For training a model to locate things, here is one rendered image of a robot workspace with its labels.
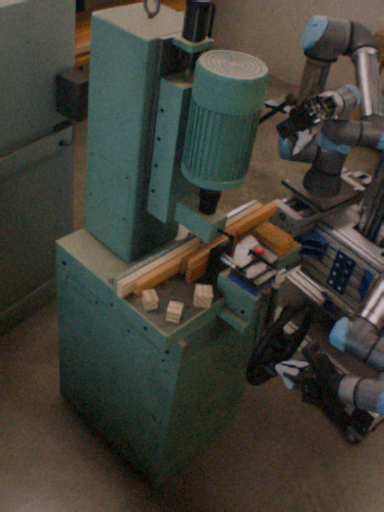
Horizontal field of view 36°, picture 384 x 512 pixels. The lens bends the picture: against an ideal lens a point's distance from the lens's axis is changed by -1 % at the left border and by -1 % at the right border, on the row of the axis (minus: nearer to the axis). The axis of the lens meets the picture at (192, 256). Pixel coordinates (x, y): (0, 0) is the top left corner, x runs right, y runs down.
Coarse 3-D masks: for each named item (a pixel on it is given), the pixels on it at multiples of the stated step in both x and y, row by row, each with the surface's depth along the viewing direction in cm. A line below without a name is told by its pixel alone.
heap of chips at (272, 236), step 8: (264, 224) 191; (272, 224) 191; (248, 232) 191; (256, 232) 189; (264, 232) 188; (272, 232) 187; (280, 232) 187; (264, 240) 188; (272, 240) 186; (280, 240) 186; (288, 240) 187; (272, 248) 186; (280, 248) 185; (288, 248) 187
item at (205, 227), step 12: (180, 204) 170; (192, 204) 170; (180, 216) 172; (192, 216) 168; (204, 216) 166; (216, 216) 167; (192, 228) 170; (204, 228) 167; (216, 228) 167; (204, 240) 169
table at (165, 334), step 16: (240, 240) 188; (256, 240) 189; (240, 256) 182; (288, 256) 187; (160, 288) 167; (176, 288) 168; (192, 288) 169; (128, 304) 161; (160, 304) 162; (192, 304) 164; (224, 304) 170; (144, 320) 158; (160, 320) 158; (192, 320) 160; (208, 320) 168; (240, 320) 166; (256, 320) 168; (160, 336) 156; (176, 336) 158
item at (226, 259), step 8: (224, 240) 171; (216, 248) 168; (224, 248) 171; (208, 256) 170; (216, 256) 170; (224, 256) 171; (208, 264) 171; (216, 264) 173; (224, 264) 171; (232, 264) 170; (208, 272) 173
